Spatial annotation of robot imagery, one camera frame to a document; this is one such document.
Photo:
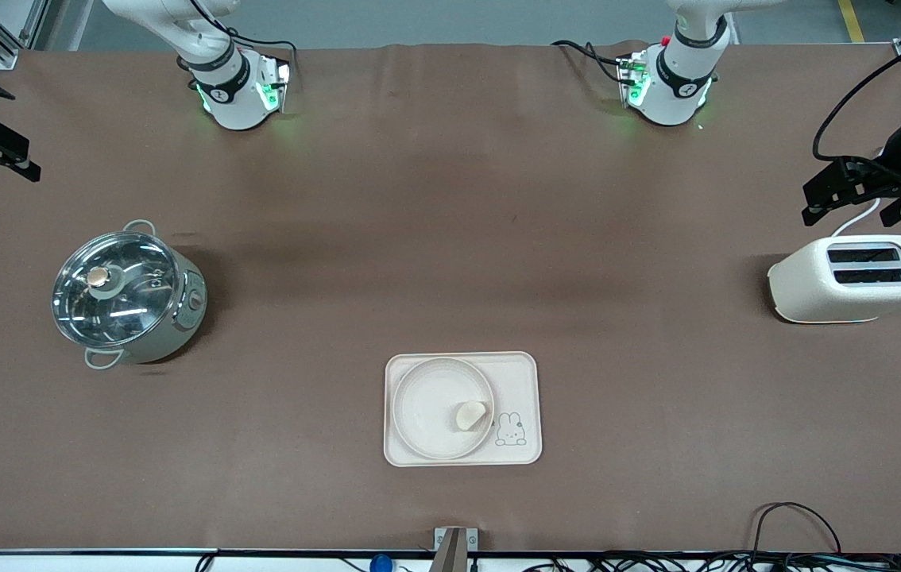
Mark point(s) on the round cream plate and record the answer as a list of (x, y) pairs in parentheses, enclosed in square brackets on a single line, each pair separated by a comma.
[(427, 405)]

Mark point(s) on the white steamed bun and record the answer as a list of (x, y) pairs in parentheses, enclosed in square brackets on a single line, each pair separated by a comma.
[(469, 415)]

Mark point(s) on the cream rabbit print tray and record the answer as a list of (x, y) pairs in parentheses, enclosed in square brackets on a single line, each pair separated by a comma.
[(518, 381)]

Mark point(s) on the grey metal camera bracket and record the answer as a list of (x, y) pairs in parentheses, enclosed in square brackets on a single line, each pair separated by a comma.
[(456, 552)]

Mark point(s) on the blue round knob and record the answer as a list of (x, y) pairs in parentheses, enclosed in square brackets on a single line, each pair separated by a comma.
[(380, 564)]

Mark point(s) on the steel pot with glass lid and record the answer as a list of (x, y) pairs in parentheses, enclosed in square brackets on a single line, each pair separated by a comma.
[(184, 314)]

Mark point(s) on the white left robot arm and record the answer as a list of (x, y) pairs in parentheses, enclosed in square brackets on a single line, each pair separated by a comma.
[(677, 83)]

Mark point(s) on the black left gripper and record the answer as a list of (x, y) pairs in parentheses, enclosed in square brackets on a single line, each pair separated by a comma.
[(887, 175)]

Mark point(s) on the glass pot lid with knob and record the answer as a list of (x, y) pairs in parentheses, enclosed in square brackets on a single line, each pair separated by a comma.
[(133, 306)]

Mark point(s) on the brown table cloth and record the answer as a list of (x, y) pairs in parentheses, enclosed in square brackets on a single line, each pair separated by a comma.
[(450, 238)]

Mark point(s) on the cream two-slot toaster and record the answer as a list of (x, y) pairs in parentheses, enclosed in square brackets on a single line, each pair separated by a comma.
[(816, 294)]

